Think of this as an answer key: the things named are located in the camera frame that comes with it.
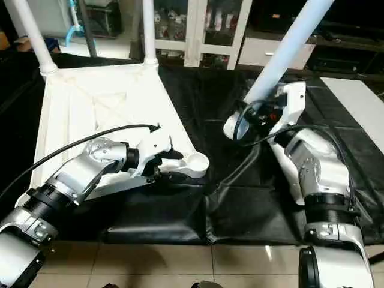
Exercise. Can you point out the white flat board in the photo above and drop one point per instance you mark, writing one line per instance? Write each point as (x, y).
(357, 105)

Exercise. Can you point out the black metal pole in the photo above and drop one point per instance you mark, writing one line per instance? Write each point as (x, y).
(88, 27)

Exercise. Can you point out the white plastic table leg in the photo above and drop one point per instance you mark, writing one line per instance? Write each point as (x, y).
(33, 33)
(149, 30)
(282, 54)

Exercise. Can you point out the white glass-door cabinet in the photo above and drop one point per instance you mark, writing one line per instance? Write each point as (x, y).
(198, 30)

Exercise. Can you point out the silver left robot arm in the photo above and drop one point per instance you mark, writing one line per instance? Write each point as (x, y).
(78, 174)

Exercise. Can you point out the white drawer unit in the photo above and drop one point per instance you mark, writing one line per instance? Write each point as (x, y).
(264, 53)

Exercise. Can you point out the blue plastic tool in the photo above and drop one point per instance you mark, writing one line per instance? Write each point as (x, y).
(73, 27)

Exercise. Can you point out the white plastic table top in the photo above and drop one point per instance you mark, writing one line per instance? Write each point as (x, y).
(102, 102)

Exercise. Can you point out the brown cardboard box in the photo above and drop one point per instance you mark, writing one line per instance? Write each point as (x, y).
(36, 43)

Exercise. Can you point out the black work mat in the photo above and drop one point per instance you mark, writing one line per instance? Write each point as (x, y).
(210, 216)

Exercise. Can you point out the black stand leg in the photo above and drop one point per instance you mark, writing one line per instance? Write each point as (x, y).
(377, 258)

